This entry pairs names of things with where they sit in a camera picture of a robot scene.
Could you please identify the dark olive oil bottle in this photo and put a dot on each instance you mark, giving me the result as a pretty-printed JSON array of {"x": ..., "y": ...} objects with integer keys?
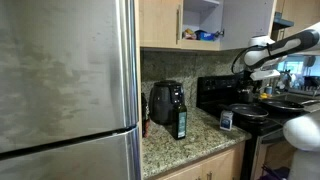
[{"x": 175, "y": 124}]

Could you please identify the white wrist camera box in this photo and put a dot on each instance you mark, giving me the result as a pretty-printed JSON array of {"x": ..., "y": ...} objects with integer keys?
[{"x": 265, "y": 75}]

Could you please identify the yellow sponge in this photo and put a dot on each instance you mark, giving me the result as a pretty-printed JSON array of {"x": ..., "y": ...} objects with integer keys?
[{"x": 263, "y": 96}]

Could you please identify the dark cooking pot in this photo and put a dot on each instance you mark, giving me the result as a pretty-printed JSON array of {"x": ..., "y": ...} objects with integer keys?
[{"x": 246, "y": 96}]

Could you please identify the blue dish soap bottle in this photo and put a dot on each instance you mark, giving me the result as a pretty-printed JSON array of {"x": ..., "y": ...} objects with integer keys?
[{"x": 268, "y": 90}]

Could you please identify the bright kitchen window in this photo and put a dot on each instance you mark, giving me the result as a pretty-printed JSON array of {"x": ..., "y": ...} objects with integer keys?
[{"x": 296, "y": 65}]

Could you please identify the black electric stove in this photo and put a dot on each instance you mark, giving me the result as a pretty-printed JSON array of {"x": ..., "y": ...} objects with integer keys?
[{"x": 213, "y": 93}]

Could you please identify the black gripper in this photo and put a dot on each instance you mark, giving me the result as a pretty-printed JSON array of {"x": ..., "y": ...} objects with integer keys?
[{"x": 248, "y": 83}]

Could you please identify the yellow red snack package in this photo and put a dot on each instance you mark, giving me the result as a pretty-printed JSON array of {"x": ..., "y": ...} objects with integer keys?
[{"x": 189, "y": 34}]

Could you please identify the light wood cabinet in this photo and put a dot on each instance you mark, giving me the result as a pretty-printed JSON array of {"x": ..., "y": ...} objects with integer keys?
[
  {"x": 203, "y": 16},
  {"x": 223, "y": 165}
]

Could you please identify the stainless steel refrigerator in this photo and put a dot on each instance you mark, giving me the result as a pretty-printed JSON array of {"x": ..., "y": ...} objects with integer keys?
[{"x": 66, "y": 83}]

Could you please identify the light wood cabinet door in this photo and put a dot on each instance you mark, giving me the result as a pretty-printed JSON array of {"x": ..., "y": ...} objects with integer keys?
[
  {"x": 246, "y": 20},
  {"x": 158, "y": 23}
]

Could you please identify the wood cabinet beside hood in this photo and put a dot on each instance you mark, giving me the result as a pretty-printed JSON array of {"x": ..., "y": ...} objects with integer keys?
[{"x": 300, "y": 13}]

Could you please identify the light wood lower cabinet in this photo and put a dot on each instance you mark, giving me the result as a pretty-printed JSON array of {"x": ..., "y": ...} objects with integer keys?
[{"x": 223, "y": 165}]

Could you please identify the tall wood side panel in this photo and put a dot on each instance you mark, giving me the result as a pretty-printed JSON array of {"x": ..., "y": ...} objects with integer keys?
[{"x": 138, "y": 33}]

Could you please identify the blue snack package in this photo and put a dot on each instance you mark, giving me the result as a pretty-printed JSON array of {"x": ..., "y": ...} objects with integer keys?
[{"x": 206, "y": 35}]

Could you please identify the steel range hood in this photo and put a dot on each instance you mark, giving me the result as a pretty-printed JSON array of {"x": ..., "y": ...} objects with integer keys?
[{"x": 282, "y": 22}]

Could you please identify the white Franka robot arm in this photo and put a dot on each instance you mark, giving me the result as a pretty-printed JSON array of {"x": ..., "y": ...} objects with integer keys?
[{"x": 300, "y": 40}]

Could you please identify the dark mixed clutter pile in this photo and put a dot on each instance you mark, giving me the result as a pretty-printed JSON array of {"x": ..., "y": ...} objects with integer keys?
[{"x": 275, "y": 174}]

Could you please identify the black nonstick frying pan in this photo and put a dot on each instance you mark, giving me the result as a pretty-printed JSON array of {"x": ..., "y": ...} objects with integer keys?
[
  {"x": 248, "y": 111},
  {"x": 283, "y": 105}
]

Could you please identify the black air fryer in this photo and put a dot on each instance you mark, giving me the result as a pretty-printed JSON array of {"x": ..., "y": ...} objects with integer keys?
[{"x": 161, "y": 103}]

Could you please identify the dark dish rack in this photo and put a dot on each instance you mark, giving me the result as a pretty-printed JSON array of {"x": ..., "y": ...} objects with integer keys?
[{"x": 310, "y": 83}]

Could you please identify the light wood upper cabinet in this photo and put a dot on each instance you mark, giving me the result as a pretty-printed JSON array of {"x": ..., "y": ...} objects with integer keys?
[{"x": 203, "y": 16}]

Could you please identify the black cabinet door hinge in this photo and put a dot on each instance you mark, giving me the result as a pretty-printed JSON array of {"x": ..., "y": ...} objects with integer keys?
[{"x": 219, "y": 33}]

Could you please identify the stainless kitchen sink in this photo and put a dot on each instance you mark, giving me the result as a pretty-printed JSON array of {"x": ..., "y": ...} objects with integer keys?
[{"x": 293, "y": 97}]

